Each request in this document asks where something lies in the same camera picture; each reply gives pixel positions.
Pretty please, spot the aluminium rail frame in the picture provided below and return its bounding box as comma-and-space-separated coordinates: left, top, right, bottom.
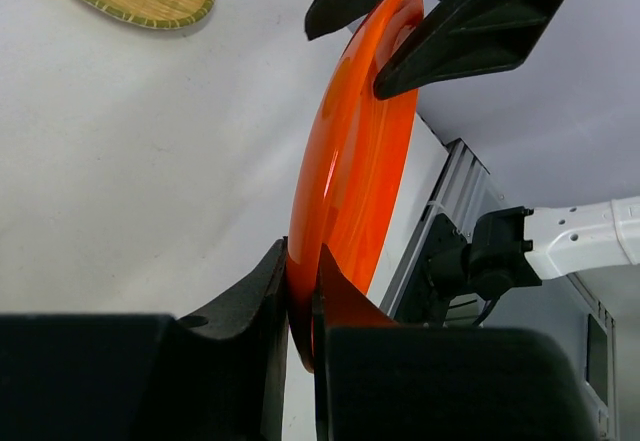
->
381, 140, 619, 440

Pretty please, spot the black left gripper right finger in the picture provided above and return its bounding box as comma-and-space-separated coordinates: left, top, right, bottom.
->
312, 245, 397, 440

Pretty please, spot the orange plastic plate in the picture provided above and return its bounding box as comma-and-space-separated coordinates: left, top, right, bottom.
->
286, 0, 424, 371

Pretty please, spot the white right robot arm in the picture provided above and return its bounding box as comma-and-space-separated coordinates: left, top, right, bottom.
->
305, 0, 639, 301

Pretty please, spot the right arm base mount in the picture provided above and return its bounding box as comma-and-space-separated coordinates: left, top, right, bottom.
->
394, 213, 472, 326

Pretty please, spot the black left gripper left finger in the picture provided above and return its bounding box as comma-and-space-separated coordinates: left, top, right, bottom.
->
179, 239, 288, 440

